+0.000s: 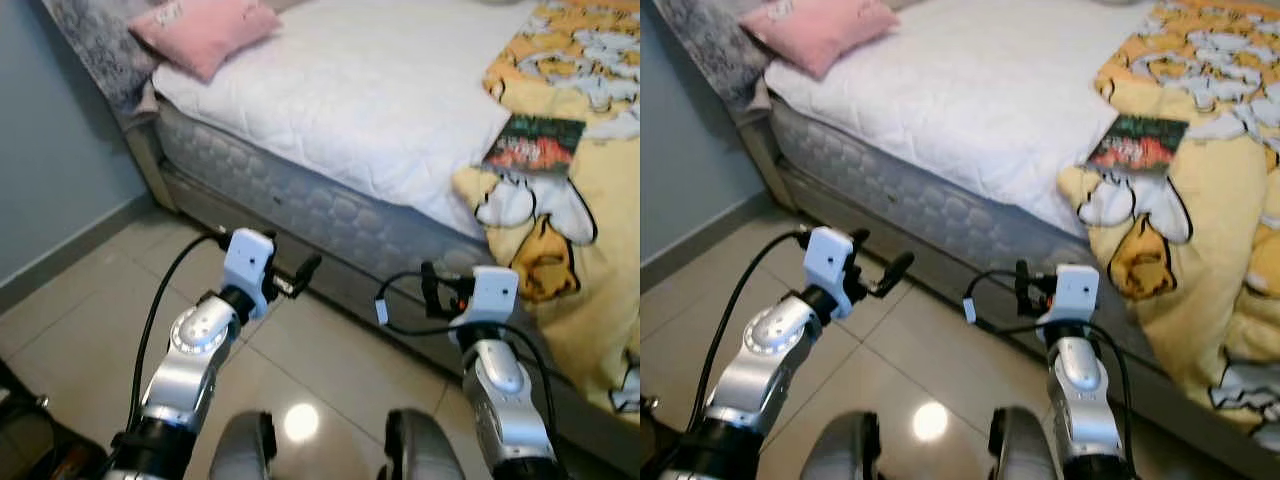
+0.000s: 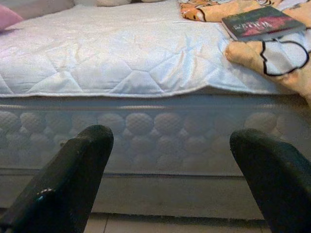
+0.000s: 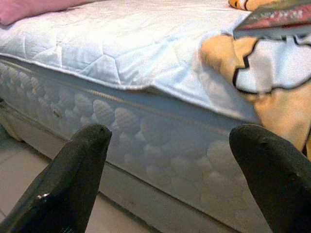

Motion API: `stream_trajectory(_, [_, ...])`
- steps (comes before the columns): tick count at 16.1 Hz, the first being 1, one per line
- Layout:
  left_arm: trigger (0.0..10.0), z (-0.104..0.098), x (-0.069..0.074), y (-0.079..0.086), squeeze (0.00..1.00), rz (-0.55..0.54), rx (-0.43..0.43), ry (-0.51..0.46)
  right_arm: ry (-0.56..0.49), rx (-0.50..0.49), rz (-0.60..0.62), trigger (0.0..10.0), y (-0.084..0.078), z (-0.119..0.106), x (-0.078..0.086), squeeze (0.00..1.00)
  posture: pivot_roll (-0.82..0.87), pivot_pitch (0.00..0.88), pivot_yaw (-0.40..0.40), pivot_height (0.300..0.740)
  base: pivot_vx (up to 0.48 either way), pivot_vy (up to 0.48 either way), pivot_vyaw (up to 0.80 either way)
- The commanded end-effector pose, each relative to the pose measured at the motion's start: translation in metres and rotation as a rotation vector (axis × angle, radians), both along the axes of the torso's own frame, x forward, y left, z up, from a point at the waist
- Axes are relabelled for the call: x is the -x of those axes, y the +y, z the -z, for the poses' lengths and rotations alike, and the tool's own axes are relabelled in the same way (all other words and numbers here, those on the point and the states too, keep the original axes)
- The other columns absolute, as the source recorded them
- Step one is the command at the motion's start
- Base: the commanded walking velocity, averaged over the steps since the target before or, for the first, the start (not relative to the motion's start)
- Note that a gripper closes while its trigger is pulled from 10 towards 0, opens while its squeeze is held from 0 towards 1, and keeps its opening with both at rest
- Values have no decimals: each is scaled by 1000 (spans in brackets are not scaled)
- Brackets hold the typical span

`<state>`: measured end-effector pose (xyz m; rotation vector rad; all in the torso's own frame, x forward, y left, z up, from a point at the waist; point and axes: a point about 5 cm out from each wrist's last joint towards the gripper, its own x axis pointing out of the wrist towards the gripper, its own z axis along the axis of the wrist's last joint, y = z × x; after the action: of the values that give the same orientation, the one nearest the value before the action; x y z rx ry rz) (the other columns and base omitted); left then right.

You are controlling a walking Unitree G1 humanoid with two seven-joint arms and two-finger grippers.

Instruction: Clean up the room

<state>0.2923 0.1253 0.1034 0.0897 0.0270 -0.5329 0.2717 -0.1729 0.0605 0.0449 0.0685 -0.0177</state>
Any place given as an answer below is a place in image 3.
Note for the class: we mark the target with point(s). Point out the pink cartoon print pillow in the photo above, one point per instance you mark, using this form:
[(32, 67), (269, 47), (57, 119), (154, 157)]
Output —
[(36, 9)]

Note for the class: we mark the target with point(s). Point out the beige bed base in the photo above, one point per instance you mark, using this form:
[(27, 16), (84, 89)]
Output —
[(145, 204)]

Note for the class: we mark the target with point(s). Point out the dark green red book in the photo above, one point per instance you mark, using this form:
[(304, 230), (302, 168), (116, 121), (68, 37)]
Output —
[(274, 19)]

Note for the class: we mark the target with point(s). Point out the yellow cartoon print blanket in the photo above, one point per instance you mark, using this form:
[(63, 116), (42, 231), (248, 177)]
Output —
[(274, 72)]

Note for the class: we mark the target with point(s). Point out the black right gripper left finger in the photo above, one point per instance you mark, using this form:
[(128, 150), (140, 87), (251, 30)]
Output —
[(63, 189)]

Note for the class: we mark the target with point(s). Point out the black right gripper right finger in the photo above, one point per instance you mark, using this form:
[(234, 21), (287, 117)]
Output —
[(279, 179)]

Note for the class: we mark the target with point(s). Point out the grey quilted mattress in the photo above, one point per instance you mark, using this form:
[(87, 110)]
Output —
[(158, 145)]

